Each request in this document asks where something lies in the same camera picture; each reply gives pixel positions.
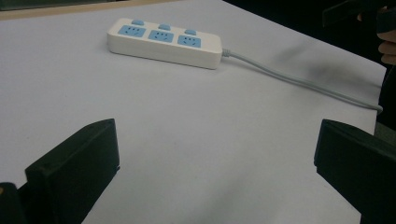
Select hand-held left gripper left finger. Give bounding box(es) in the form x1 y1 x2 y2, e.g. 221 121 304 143
24 118 120 224

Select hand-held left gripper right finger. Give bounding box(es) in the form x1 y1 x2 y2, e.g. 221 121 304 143
313 119 396 224

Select white power strip blue sockets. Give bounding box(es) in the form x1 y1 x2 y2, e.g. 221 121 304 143
106 17 224 70

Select grey power strip cable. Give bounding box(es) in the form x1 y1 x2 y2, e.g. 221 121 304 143
221 48 384 114

